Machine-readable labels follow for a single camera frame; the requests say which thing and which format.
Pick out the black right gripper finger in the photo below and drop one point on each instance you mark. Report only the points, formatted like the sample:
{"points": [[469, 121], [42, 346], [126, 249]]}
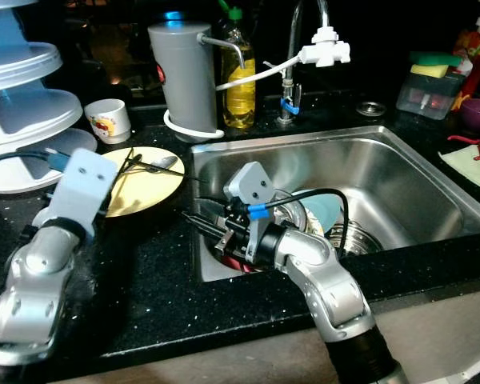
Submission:
{"points": [[204, 218], [204, 232]]}

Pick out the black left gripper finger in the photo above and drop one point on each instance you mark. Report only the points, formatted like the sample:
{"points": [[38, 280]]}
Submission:
{"points": [[168, 173], [130, 160]]}

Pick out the metal spoon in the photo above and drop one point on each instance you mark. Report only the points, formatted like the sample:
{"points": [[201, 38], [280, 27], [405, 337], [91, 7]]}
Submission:
{"points": [[166, 163]]}

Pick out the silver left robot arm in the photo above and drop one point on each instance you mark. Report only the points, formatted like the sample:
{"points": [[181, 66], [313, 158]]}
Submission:
{"points": [[36, 296]]}

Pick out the yellow round plate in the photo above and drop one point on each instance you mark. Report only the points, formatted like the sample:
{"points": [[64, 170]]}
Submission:
{"points": [[148, 192]]}

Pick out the white printed cup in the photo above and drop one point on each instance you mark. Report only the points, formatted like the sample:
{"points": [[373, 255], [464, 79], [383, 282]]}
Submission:
{"points": [[109, 122]]}

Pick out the teal bowl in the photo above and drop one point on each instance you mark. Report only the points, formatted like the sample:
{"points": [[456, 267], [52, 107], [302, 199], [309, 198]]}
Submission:
{"points": [[322, 212]]}

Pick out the grey cylindrical water filter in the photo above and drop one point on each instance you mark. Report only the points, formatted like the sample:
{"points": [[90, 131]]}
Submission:
{"points": [[182, 76]]}

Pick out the yellow oil bottle green cap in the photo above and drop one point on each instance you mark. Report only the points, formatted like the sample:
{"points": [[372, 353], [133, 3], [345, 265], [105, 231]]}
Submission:
{"points": [[238, 96]]}

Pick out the white tiered plastic rack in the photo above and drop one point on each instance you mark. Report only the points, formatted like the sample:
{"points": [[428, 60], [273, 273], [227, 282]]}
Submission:
{"points": [[24, 112]]}

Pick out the steel pot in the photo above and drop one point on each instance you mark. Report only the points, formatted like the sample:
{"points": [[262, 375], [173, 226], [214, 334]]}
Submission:
{"points": [[358, 238]]}

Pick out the chrome gooseneck faucet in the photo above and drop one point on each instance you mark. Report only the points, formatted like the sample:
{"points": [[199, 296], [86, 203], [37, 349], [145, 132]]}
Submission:
{"points": [[288, 92]]}

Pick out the stainless steel sink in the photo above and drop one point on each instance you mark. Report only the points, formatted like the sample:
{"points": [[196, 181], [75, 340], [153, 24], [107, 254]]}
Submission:
{"points": [[408, 176]]}

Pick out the white faucet diverter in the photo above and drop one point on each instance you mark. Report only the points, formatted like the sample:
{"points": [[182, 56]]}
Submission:
{"points": [[326, 50]]}

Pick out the clear plastic sponge holder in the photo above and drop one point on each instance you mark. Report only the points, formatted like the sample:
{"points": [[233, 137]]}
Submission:
{"points": [[430, 98]]}

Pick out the pale green cloth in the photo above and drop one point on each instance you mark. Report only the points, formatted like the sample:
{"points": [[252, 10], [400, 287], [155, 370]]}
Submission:
{"points": [[472, 164]]}

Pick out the yellow green sponge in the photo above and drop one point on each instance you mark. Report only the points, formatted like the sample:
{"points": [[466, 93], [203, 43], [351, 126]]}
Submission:
{"points": [[436, 66]]}

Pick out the purple bowl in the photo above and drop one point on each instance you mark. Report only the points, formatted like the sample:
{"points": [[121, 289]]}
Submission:
{"points": [[478, 114]]}

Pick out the red yellow pump bottle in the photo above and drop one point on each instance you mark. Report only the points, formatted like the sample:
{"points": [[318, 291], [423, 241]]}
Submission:
{"points": [[476, 52]]}

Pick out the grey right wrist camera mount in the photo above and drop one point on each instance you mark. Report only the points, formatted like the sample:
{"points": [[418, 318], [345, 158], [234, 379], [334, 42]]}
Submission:
{"points": [[252, 192]]}

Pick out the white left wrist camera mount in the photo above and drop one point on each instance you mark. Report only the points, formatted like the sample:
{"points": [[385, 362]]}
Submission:
{"points": [[84, 188]]}

